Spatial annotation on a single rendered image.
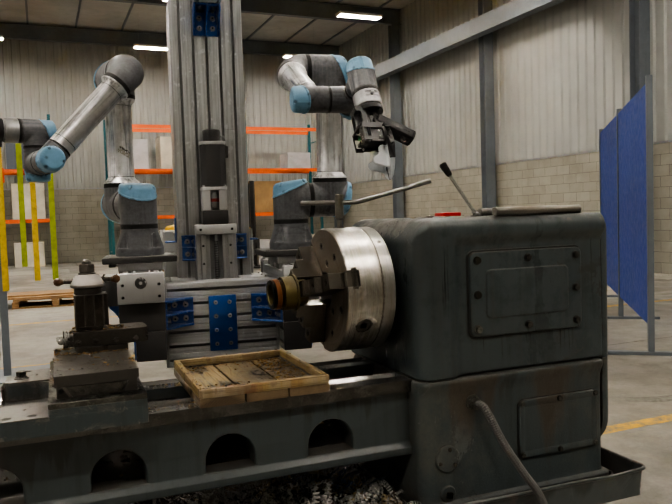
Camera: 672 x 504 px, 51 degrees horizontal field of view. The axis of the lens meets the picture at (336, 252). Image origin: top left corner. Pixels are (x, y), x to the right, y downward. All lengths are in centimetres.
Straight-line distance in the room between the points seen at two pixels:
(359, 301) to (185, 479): 55
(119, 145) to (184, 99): 27
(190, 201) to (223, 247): 20
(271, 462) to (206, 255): 94
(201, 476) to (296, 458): 22
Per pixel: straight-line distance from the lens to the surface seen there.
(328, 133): 236
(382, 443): 175
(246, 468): 165
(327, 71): 236
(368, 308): 167
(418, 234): 166
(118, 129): 243
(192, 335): 229
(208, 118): 250
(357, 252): 168
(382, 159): 182
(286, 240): 230
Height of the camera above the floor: 127
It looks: 3 degrees down
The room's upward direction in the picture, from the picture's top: 2 degrees counter-clockwise
